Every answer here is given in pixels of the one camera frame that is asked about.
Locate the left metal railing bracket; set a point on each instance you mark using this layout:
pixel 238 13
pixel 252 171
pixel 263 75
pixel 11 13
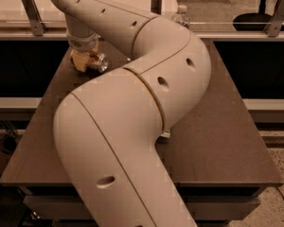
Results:
pixel 36 24

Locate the middle metal railing bracket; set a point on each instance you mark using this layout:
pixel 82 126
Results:
pixel 156 6

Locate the metal railing bracket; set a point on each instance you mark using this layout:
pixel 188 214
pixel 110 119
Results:
pixel 156 6
pixel 273 28
pixel 36 24

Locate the right metal railing bracket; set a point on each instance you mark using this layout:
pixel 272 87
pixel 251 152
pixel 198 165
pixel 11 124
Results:
pixel 273 28

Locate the black office chair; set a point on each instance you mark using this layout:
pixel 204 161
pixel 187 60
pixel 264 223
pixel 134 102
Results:
pixel 253 21

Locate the clear plastic water bottle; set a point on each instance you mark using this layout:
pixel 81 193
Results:
pixel 180 16

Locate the orange soda can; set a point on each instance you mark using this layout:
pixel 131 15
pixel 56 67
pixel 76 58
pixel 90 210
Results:
pixel 98 61

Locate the brown table with drawers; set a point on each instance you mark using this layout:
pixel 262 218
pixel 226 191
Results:
pixel 215 155

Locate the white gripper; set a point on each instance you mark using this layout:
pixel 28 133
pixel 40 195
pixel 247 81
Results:
pixel 80 43

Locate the green chip bag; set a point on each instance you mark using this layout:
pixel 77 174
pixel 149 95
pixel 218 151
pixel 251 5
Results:
pixel 166 134

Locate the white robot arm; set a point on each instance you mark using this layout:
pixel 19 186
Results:
pixel 105 130

